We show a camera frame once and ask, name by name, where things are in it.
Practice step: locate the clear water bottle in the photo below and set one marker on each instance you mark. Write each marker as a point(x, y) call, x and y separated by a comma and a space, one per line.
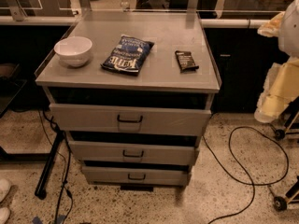
point(125, 5)

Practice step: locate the white shoe upper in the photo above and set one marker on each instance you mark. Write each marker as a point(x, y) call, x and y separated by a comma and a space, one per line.
point(5, 186)

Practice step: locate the black caster wheel lower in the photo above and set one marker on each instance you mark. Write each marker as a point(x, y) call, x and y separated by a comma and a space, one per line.
point(280, 203)

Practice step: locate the grey drawer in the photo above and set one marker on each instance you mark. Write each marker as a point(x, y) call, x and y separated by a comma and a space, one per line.
point(135, 153)
point(130, 119)
point(136, 176)

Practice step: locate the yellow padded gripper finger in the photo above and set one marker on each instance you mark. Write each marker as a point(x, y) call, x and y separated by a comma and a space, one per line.
point(280, 88)

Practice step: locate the white bowl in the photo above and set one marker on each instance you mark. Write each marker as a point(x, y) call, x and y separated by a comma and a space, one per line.
point(74, 51)

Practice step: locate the blue Kettle chips bag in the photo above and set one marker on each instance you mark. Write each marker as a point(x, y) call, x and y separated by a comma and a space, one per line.
point(128, 56)

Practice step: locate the grey top drawer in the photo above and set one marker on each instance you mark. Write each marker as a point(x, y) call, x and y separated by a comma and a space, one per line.
point(130, 119)

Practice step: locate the grey bottom drawer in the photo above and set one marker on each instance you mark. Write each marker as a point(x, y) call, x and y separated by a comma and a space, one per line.
point(136, 176)

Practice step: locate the black caster wheel upper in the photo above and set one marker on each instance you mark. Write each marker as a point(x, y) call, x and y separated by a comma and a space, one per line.
point(279, 134)

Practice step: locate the black stand leg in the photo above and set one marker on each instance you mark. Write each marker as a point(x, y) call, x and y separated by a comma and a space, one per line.
point(40, 192)

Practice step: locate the white shoe lower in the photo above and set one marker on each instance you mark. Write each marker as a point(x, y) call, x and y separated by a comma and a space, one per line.
point(4, 215)

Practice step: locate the dark snack bar wrapper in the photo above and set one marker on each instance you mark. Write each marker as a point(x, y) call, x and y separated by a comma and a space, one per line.
point(185, 61)

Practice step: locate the black caster wheel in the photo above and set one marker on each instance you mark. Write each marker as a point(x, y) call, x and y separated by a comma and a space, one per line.
point(279, 134)
point(280, 203)

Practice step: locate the grey drawer cabinet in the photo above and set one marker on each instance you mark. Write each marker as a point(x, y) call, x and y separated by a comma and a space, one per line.
point(160, 84)

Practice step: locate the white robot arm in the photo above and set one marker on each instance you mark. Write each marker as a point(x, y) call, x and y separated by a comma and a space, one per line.
point(285, 26)

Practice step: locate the white horizontal rail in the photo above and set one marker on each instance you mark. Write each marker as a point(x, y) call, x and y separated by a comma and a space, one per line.
point(67, 21)

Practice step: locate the white shoe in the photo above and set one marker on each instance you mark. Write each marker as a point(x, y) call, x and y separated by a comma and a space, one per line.
point(4, 215)
point(5, 186)

